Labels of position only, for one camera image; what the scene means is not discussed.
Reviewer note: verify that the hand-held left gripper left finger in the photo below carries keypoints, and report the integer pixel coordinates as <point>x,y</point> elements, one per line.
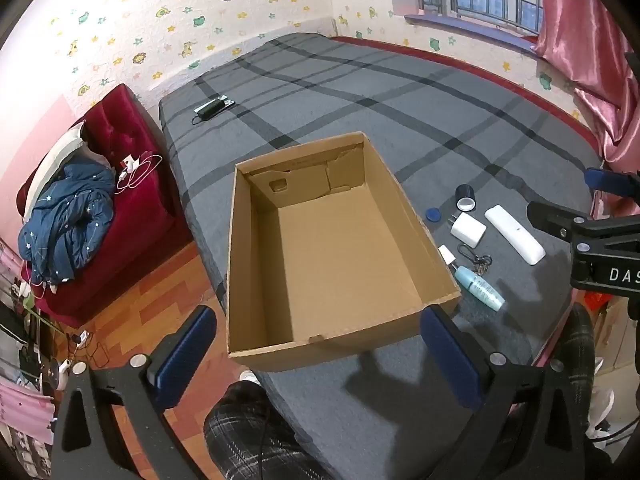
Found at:
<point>186,355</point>

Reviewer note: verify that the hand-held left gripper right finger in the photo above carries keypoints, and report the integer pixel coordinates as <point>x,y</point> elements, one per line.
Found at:
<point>450,360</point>

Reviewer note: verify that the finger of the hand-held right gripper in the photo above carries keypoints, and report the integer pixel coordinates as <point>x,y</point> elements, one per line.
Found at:
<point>552,220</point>
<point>600,179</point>

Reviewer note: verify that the white remote control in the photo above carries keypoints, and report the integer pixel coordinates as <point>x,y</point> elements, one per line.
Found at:
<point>515,232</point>

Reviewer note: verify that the teal bottle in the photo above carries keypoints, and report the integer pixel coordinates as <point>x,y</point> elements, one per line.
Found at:
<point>480,287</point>

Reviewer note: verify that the large white charger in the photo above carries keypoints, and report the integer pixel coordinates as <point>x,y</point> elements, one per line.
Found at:
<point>469,230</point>

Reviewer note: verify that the bunch of keys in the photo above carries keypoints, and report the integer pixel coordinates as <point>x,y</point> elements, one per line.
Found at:
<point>475,260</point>

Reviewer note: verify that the black tape roll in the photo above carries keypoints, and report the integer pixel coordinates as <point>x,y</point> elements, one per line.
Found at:
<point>465,195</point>

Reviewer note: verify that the blue key fob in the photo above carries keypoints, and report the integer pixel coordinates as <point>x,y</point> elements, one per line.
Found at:
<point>433,215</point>

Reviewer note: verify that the cardboard box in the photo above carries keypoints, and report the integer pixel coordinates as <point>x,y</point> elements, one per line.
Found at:
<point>340,270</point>

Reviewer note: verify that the person's left leg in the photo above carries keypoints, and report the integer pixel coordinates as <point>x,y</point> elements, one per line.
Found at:
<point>250,435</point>

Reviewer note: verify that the small white charger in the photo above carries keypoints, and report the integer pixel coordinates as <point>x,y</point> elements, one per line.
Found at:
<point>446,255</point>

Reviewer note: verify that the white power strip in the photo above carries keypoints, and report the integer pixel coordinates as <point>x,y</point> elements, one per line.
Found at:
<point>80,338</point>

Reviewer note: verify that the white round appliance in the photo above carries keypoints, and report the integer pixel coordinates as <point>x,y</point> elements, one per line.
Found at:
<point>55,375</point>

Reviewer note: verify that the white plastic bag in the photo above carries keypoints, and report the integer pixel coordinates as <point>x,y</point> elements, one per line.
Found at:
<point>600,415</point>

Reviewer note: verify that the red velvet sofa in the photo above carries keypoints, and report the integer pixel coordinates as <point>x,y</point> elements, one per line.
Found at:
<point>150,210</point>

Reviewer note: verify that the pink satin curtain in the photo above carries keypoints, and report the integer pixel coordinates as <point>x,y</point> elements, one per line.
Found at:
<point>575,25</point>

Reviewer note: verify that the cluttered side table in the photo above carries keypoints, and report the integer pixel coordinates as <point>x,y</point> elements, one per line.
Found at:
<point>20,320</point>

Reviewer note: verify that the pink cloth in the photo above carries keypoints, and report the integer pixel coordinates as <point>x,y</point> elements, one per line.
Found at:
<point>25,410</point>

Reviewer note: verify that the dark blue star-print quilt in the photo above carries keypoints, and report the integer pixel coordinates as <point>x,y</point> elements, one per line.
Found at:
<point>65,220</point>

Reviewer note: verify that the white and red charger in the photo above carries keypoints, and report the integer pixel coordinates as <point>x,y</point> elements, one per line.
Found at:
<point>131,164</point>

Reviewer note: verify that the purple window sill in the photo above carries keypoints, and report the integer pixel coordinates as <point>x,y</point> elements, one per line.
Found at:
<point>470,27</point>

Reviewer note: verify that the grey-brown cloth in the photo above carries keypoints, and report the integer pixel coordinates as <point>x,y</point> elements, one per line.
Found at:
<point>95,154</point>

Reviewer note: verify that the white pillow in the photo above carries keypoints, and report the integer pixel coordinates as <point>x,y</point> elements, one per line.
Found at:
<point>55,155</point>

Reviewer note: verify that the bed with grey plaid blanket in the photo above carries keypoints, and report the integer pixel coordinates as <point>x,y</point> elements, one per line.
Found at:
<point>350,90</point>

